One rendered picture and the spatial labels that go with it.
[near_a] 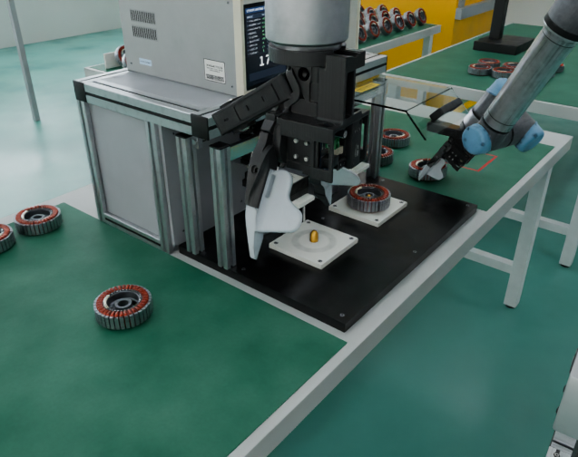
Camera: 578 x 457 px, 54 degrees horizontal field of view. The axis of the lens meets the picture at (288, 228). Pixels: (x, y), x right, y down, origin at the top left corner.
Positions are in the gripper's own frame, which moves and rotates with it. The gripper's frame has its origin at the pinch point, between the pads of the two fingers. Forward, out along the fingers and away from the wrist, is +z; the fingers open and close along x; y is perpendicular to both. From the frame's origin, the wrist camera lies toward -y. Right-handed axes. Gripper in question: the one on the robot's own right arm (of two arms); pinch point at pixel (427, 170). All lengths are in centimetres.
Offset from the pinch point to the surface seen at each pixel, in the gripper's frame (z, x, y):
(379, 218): -3.9, -37.5, 3.9
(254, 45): -32, -61, -34
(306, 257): -2, -64, 1
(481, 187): -6.5, 2.8, 14.8
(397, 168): 6.5, 0.1, -7.8
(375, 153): -1.9, -15.2, -12.5
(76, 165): 194, 32, -184
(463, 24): 70, 309, -99
